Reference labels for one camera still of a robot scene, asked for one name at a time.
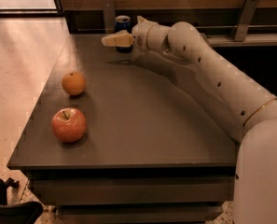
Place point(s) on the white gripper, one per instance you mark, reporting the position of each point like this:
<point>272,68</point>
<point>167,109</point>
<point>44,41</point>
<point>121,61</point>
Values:
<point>141,34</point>

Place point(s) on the blue pepsi can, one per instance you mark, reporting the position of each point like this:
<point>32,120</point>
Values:
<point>123,22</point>

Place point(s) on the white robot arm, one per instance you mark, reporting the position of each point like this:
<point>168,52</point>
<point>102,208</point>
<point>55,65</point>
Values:
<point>252,108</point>

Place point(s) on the orange fruit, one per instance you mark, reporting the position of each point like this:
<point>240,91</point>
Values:
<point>73,83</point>

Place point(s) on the red apple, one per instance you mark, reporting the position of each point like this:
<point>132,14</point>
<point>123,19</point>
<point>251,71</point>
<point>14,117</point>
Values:
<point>69,125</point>

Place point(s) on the upper grey drawer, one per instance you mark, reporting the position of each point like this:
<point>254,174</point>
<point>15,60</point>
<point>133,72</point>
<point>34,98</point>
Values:
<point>96,191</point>

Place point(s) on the grey drawer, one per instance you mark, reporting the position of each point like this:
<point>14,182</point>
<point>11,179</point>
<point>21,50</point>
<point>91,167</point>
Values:
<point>96,191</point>
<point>144,214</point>

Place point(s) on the lower grey drawer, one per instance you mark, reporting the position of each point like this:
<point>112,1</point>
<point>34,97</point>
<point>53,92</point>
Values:
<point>144,214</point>

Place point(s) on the left metal bracket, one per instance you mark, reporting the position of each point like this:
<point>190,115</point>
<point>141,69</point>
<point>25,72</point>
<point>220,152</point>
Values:
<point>109,14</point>

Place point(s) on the metal bracket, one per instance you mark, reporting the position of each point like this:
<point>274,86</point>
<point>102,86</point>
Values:
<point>240,29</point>
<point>109,14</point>

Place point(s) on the right metal bracket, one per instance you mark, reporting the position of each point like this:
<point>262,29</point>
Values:
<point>240,29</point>

